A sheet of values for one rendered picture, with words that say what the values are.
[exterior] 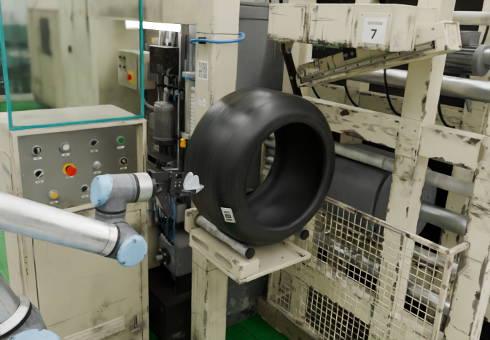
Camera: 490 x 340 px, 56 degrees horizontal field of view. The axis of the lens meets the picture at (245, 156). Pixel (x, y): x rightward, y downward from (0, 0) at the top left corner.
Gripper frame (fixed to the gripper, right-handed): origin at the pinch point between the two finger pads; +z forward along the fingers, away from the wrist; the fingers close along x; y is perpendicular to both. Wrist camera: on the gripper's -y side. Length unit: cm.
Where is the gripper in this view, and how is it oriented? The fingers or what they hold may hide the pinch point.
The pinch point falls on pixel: (200, 188)
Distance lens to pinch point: 157.7
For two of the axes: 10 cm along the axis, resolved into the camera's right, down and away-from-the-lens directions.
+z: 7.8, -0.3, 6.2
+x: -6.1, -2.5, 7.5
